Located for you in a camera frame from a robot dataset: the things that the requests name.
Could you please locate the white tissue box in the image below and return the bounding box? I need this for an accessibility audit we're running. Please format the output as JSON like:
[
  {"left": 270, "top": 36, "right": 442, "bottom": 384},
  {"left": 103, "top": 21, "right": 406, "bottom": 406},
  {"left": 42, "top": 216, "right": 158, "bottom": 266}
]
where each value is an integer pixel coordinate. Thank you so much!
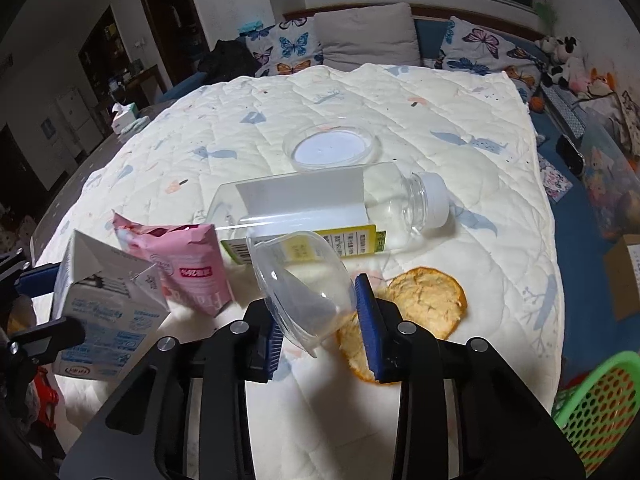
[{"left": 111, "top": 102, "right": 138, "bottom": 135}]

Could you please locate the orange peel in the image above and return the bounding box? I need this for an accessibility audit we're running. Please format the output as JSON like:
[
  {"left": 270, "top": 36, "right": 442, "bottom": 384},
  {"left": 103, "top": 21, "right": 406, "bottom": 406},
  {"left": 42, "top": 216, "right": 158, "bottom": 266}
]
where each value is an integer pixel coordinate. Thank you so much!
[{"left": 336, "top": 266, "right": 468, "bottom": 385}]

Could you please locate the butterfly print pillow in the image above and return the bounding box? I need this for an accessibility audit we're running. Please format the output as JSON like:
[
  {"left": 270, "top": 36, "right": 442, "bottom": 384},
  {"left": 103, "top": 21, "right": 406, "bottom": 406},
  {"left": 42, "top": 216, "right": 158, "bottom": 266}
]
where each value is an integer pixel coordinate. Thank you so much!
[
  {"left": 502, "top": 47, "right": 543, "bottom": 91},
  {"left": 245, "top": 15, "right": 326, "bottom": 78},
  {"left": 439, "top": 16, "right": 516, "bottom": 76}
]

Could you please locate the black pouch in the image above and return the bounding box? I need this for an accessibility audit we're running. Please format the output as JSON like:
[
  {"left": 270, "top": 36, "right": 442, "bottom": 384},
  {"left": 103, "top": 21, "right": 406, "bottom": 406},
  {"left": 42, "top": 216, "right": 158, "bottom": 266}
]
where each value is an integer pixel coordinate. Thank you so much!
[{"left": 556, "top": 135, "right": 586, "bottom": 176}]

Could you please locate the printed white cloth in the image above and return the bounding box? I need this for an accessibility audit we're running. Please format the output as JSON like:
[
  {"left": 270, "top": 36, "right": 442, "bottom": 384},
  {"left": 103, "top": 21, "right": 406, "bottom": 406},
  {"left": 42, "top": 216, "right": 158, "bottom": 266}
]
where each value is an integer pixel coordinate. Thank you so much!
[{"left": 607, "top": 90, "right": 640, "bottom": 146}]

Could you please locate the brown wooden desk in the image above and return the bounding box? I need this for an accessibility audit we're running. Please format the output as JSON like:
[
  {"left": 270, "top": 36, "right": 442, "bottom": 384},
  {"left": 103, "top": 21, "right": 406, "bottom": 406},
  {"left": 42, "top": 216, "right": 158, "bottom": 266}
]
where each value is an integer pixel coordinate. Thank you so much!
[{"left": 107, "top": 65, "right": 168, "bottom": 108}]

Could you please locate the grey star tablecloth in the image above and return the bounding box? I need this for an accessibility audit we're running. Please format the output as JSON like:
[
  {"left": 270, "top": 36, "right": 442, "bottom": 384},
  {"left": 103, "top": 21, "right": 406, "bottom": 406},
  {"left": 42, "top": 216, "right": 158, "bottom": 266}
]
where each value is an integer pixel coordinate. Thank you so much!
[{"left": 30, "top": 102, "right": 173, "bottom": 261}]

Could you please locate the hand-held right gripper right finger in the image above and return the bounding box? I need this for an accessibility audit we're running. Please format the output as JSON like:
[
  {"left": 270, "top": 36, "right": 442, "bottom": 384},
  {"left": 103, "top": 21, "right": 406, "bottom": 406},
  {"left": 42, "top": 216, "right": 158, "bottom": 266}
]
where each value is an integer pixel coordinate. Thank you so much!
[{"left": 354, "top": 273, "right": 586, "bottom": 480}]

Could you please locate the grey pillow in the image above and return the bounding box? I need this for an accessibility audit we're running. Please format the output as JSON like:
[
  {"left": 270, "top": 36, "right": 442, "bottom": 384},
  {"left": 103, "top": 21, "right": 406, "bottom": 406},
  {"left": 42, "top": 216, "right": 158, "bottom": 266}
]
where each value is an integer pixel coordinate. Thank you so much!
[{"left": 312, "top": 2, "right": 426, "bottom": 73}]

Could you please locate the orange fox plush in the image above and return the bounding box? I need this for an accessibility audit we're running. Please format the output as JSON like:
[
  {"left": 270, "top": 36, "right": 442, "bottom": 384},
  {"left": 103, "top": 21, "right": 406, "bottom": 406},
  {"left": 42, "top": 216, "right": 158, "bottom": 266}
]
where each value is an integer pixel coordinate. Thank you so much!
[{"left": 585, "top": 67, "right": 618, "bottom": 98}]

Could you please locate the blue sofa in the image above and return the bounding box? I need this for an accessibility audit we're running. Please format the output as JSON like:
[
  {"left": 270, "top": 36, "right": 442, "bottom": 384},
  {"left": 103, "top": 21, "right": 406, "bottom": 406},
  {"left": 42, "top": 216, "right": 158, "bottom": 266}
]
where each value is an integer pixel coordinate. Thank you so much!
[{"left": 160, "top": 2, "right": 640, "bottom": 361}]

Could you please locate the green plastic basket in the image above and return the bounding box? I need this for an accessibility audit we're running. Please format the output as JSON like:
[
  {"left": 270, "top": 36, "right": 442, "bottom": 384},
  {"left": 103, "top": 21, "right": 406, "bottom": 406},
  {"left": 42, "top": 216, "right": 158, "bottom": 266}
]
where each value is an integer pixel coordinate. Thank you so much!
[{"left": 551, "top": 350, "right": 640, "bottom": 478}]

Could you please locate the white cabinet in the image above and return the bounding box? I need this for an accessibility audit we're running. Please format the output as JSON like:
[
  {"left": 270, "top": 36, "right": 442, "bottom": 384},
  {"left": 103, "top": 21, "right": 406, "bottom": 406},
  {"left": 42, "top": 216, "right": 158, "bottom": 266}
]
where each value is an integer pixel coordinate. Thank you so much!
[{"left": 42, "top": 85, "right": 103, "bottom": 161}]

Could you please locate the black clothing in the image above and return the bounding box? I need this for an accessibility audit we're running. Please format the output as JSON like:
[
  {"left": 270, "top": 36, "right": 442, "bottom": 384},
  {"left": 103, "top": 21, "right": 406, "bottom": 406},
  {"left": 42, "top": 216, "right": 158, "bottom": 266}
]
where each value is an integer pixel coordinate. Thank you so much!
[{"left": 197, "top": 39, "right": 261, "bottom": 83}]

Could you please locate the dark wooden cabinet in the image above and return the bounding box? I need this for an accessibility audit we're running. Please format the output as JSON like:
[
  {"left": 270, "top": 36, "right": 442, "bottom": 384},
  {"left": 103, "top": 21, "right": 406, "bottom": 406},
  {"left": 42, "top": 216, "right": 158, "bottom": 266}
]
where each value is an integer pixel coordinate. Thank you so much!
[{"left": 77, "top": 5, "right": 136, "bottom": 91}]

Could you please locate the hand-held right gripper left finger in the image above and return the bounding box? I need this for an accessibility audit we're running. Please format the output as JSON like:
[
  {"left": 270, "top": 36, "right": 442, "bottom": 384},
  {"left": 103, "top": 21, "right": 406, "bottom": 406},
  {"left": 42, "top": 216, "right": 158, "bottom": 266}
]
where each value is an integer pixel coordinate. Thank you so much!
[{"left": 59, "top": 297, "right": 286, "bottom": 480}]

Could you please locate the dark wooden door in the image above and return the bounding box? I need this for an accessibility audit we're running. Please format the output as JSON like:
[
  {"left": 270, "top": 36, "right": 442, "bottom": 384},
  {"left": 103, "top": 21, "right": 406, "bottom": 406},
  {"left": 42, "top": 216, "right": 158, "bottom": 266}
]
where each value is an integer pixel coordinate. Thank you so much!
[{"left": 135, "top": 0, "right": 211, "bottom": 81}]

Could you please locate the cardboard box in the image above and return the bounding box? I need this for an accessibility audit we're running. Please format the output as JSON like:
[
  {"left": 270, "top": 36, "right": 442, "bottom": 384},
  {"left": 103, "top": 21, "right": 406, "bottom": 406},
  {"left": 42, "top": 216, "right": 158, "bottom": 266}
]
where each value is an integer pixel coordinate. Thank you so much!
[{"left": 603, "top": 234, "right": 640, "bottom": 321}]

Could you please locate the colourful sticker book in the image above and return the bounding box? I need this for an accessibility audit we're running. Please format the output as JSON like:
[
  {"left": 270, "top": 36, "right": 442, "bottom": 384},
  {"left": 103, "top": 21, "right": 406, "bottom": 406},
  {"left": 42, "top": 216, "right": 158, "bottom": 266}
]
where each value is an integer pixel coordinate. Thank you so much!
[{"left": 537, "top": 152, "right": 573, "bottom": 203}]

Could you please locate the white printed quilt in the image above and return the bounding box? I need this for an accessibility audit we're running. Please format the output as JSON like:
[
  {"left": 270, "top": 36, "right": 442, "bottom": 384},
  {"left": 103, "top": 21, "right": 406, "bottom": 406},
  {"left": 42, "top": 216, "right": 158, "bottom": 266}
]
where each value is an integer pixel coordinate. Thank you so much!
[{"left": 32, "top": 62, "right": 566, "bottom": 480}]

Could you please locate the blue patterned box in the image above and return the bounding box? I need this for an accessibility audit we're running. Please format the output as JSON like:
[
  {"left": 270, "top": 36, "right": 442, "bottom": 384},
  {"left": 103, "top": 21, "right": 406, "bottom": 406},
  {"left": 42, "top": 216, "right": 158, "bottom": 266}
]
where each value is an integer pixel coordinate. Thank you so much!
[{"left": 542, "top": 85, "right": 591, "bottom": 138}]

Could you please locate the white milk carton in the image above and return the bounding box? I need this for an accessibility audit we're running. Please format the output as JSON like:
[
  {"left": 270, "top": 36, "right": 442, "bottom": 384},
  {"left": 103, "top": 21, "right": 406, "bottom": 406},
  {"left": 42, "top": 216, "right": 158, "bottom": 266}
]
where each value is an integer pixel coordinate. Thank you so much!
[{"left": 52, "top": 229, "right": 172, "bottom": 378}]

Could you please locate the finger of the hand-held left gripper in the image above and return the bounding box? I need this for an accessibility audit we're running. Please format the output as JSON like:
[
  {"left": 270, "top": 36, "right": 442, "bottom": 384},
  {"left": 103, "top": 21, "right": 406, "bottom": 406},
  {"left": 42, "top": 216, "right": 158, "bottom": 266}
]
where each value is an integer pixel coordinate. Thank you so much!
[
  {"left": 7, "top": 316, "right": 87, "bottom": 361},
  {"left": 14, "top": 260, "right": 63, "bottom": 293}
]

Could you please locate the clear plastic cup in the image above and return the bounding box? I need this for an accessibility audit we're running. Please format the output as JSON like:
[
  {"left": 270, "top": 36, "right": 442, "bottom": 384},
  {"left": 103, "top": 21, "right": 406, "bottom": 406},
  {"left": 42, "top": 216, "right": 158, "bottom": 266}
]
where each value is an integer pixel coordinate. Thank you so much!
[{"left": 248, "top": 231, "right": 358, "bottom": 358}]

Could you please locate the clear plastic bottle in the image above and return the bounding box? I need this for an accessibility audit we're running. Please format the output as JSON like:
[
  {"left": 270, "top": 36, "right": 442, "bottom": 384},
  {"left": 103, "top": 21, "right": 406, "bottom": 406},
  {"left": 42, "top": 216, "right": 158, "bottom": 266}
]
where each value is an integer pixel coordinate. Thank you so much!
[{"left": 202, "top": 161, "right": 451, "bottom": 265}]

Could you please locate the pink snack packet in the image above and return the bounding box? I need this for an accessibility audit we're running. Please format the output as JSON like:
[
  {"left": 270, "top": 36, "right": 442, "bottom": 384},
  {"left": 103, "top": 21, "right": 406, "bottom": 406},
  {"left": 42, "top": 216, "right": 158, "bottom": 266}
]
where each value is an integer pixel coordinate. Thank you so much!
[{"left": 111, "top": 210, "right": 236, "bottom": 318}]

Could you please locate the clear storage box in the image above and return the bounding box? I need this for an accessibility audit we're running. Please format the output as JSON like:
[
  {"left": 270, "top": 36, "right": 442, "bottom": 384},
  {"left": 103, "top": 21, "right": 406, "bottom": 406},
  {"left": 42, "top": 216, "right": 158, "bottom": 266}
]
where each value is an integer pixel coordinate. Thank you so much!
[{"left": 580, "top": 110, "right": 640, "bottom": 241}]

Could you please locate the black and white cow plush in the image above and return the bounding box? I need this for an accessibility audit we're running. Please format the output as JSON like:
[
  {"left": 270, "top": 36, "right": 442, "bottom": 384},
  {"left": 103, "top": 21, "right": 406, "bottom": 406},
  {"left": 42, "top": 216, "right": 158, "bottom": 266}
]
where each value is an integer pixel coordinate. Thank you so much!
[{"left": 535, "top": 35, "right": 588, "bottom": 88}]

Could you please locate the clear plastic lid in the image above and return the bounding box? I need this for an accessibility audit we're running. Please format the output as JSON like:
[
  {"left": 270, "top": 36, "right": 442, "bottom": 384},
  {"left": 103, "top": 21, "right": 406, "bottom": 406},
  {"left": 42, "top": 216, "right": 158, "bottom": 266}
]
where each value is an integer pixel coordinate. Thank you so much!
[{"left": 282, "top": 125, "right": 383, "bottom": 173}]

